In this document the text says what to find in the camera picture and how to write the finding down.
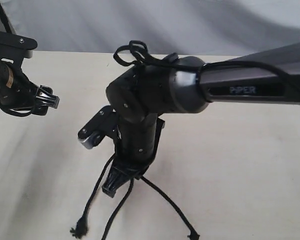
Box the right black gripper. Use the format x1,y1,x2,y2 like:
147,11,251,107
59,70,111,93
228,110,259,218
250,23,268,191
102,113,165,198

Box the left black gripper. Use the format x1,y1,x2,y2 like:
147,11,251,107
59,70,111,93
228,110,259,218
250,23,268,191
0,62,60,117

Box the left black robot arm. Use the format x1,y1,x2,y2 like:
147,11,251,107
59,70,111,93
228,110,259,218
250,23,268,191
0,60,60,117

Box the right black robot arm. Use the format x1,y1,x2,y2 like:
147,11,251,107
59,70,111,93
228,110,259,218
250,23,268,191
102,40,300,197

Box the black stand pole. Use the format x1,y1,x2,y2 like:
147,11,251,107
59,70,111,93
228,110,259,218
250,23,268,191
0,3,15,34

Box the grey backdrop cloth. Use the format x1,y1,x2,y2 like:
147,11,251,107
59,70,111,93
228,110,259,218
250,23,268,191
1,0,300,56

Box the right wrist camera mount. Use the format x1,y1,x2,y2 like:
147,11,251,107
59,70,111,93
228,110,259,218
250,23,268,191
77,105,118,150

